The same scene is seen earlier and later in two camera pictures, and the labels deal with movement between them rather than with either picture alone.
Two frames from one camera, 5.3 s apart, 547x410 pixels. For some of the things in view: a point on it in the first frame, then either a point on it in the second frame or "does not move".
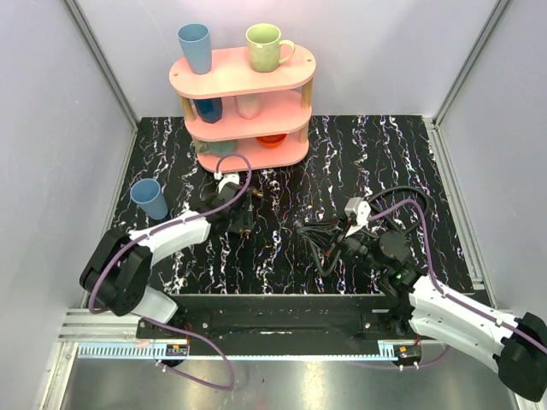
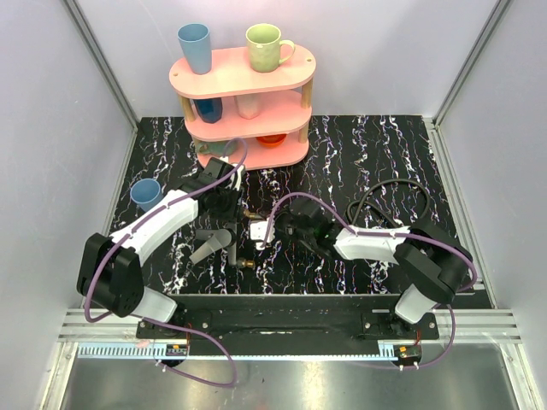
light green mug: x=264 y=47 does not move
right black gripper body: x=357 y=245 to x=285 y=223
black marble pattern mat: x=366 y=203 does not move
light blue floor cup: x=146 y=192 does not move
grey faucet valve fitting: x=248 y=210 to x=217 y=238
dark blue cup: x=210 y=108 does not move
